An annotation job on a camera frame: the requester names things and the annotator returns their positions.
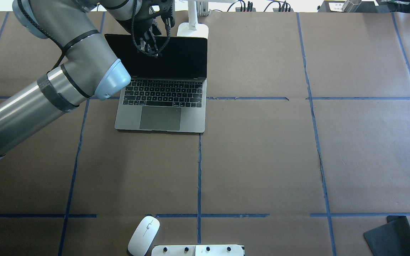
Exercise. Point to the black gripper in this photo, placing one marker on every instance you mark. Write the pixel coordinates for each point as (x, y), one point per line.
(147, 38)

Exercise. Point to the grey laptop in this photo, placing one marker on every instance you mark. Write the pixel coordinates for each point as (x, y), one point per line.
(166, 92)

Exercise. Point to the white computer mouse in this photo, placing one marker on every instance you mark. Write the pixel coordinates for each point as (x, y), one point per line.
(143, 236)

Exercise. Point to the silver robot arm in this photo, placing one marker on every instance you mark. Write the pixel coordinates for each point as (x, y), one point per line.
(87, 66)

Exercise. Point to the white desk lamp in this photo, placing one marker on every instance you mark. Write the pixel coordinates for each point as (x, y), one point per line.
(196, 8)

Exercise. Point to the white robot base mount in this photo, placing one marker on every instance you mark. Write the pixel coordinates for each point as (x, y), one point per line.
(199, 250)

